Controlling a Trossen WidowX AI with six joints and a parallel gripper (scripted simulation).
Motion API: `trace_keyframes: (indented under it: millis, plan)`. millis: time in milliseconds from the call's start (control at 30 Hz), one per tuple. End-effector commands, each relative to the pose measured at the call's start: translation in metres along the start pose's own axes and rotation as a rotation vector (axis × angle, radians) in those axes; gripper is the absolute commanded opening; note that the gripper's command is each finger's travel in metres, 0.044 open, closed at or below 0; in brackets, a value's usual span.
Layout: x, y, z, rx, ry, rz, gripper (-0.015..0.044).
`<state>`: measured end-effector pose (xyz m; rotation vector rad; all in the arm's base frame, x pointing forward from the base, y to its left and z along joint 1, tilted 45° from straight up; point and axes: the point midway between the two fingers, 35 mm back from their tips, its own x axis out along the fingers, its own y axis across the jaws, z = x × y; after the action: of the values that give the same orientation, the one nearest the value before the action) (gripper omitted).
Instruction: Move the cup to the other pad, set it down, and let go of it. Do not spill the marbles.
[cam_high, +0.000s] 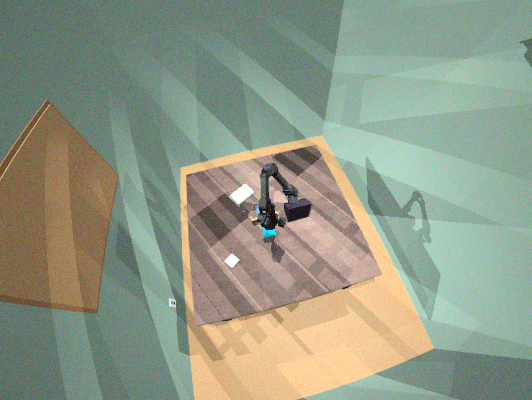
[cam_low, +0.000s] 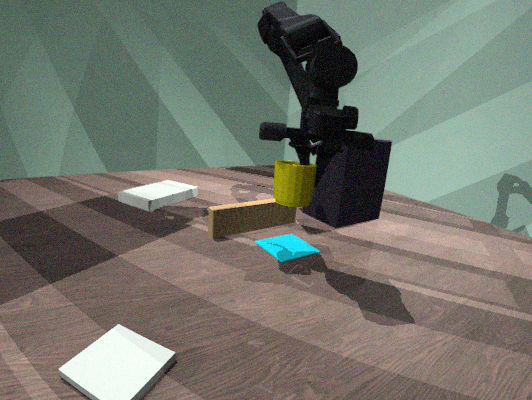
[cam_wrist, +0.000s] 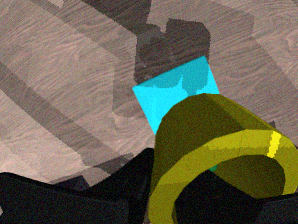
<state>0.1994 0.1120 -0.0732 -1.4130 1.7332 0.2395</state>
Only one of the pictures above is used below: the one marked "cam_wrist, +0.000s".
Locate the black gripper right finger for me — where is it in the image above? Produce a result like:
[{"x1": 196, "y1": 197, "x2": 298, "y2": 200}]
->
[{"x1": 174, "y1": 169, "x2": 298, "y2": 224}]

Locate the tan curved flat bar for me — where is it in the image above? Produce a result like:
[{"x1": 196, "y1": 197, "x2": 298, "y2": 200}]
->
[{"x1": 142, "y1": 145, "x2": 298, "y2": 224}]

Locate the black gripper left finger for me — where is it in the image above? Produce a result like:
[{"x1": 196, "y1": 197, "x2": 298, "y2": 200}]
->
[{"x1": 0, "y1": 147, "x2": 154, "y2": 224}]

